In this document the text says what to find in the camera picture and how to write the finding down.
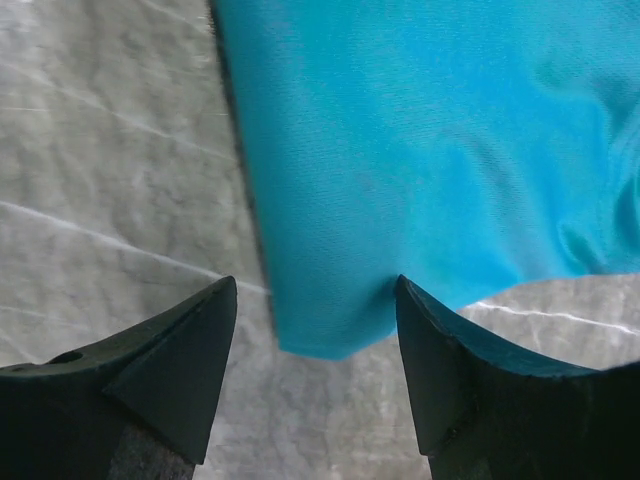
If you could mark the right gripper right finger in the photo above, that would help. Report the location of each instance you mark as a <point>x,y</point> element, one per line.
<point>486,408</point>

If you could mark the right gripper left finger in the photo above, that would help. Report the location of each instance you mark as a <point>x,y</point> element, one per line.
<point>139,404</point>

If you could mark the teal t shirt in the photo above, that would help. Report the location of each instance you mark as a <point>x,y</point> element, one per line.
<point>470,146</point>

